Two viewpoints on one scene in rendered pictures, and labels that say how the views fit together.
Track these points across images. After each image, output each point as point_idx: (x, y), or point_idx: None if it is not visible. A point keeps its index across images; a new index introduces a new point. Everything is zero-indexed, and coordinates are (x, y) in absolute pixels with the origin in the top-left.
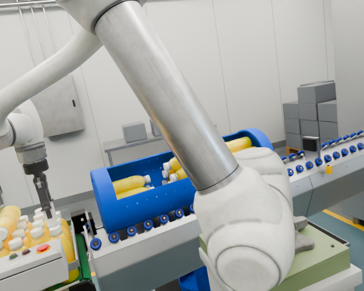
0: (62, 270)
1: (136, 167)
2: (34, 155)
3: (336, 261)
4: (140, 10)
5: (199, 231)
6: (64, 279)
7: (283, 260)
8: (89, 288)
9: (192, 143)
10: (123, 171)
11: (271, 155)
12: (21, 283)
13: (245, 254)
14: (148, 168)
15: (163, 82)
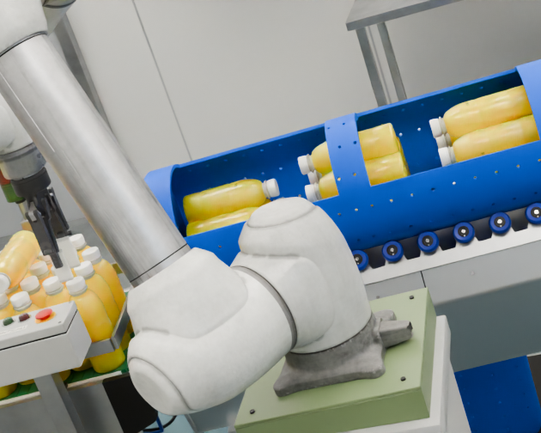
0: (69, 351)
1: (253, 159)
2: (21, 167)
3: (394, 404)
4: (29, 55)
5: None
6: (74, 364)
7: (185, 381)
8: (134, 387)
9: (102, 227)
10: (226, 167)
11: (287, 224)
12: (16, 361)
13: (140, 368)
14: (284, 159)
15: (59, 151)
